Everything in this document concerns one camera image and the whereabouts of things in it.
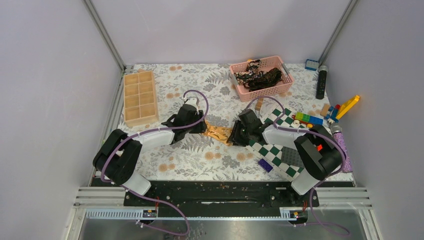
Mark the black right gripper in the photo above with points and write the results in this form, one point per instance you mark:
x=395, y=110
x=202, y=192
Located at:
x=235, y=137

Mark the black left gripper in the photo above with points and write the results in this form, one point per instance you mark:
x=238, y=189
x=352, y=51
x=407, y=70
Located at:
x=200, y=128

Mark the yellow patterned tie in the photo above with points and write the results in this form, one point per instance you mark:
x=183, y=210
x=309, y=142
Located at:
x=220, y=133

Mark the wooden compartment tray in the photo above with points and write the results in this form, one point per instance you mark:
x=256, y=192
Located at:
x=140, y=105

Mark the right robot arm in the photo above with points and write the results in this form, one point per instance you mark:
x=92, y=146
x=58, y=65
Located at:
x=318, y=166

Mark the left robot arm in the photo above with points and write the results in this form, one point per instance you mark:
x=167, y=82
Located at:
x=118, y=156

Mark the floral table cloth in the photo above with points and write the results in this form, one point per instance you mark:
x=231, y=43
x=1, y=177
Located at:
x=201, y=158

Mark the purple lego brick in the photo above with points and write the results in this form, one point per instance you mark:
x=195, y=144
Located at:
x=265, y=165

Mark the green white chessboard mat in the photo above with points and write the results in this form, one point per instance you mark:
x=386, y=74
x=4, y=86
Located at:
x=272, y=153

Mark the curved wooden block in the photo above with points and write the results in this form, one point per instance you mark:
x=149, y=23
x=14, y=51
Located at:
x=259, y=104

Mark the dark grey lego plate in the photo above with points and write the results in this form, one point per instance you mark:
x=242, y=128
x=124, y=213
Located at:
x=291, y=157

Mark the black floral tie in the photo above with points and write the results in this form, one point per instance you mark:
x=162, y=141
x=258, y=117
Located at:
x=254, y=79

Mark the pink plastic basket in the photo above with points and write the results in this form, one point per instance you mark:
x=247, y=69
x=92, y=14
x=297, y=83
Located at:
x=267, y=64

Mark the colourful lego brick pile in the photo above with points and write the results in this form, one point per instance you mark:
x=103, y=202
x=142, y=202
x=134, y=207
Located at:
x=326, y=116

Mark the purple glitter tube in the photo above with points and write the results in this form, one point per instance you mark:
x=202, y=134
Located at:
x=337, y=134

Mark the blue white lego brick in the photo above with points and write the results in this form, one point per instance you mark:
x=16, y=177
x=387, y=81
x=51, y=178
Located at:
x=311, y=65

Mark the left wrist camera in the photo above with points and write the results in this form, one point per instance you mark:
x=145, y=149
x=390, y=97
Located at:
x=192, y=101

